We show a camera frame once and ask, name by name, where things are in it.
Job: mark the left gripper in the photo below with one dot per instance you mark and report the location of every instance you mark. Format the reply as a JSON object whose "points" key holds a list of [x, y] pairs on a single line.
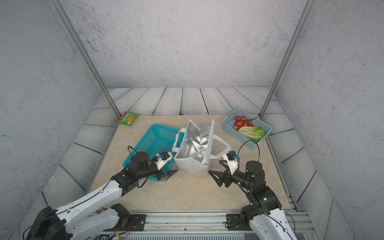
{"points": [[161, 176]]}

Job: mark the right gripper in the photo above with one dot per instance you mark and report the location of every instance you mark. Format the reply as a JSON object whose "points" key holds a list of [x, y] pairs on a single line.
{"points": [[222, 175]]}

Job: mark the teal plastic basket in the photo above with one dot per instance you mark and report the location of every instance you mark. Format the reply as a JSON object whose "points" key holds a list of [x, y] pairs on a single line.
{"points": [[157, 139]]}

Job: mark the white insulated delivery bag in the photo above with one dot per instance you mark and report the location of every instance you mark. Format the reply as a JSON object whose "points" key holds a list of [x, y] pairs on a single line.
{"points": [[194, 155]]}

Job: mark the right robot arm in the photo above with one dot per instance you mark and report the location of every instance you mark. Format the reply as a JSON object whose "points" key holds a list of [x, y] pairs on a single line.
{"points": [[264, 215]]}

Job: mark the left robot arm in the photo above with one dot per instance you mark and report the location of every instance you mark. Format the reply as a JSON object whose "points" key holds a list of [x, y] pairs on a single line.
{"points": [[75, 221]]}

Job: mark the light blue plastic basket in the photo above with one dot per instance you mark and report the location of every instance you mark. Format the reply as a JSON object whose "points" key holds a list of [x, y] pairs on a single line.
{"points": [[228, 123]]}

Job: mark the green lettuce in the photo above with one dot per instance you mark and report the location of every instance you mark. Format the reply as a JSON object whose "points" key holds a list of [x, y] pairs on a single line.
{"points": [[252, 133]]}

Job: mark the red cherry tomato bunch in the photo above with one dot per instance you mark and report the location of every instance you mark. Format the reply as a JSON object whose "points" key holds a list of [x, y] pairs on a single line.
{"points": [[242, 121]]}

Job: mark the green snack packet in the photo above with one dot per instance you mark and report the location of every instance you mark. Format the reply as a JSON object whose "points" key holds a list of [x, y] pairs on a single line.
{"points": [[127, 119]]}

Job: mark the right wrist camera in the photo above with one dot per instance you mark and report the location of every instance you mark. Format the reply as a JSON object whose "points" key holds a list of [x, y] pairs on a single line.
{"points": [[232, 159]]}

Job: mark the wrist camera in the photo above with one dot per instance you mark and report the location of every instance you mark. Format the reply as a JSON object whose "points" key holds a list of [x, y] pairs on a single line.
{"points": [[232, 159], [162, 158]]}

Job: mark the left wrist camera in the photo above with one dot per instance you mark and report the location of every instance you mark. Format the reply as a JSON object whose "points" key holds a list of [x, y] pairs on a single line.
{"points": [[162, 158]]}

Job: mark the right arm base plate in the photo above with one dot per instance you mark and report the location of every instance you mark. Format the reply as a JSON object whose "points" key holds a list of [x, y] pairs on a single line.
{"points": [[243, 222]]}

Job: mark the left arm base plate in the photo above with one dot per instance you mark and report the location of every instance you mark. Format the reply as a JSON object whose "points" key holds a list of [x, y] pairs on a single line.
{"points": [[133, 223]]}

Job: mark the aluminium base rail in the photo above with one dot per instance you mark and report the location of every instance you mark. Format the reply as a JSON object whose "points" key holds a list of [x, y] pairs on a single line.
{"points": [[199, 222]]}

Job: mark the right aluminium frame post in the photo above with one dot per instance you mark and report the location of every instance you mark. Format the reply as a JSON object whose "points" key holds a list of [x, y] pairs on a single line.
{"points": [[308, 8]]}

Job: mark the aluminium frame post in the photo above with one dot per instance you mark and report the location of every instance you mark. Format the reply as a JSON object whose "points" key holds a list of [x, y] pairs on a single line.
{"points": [[308, 8], [68, 26]]}

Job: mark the left aluminium frame post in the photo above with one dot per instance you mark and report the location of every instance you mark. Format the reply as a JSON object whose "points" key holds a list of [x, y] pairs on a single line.
{"points": [[68, 26]]}

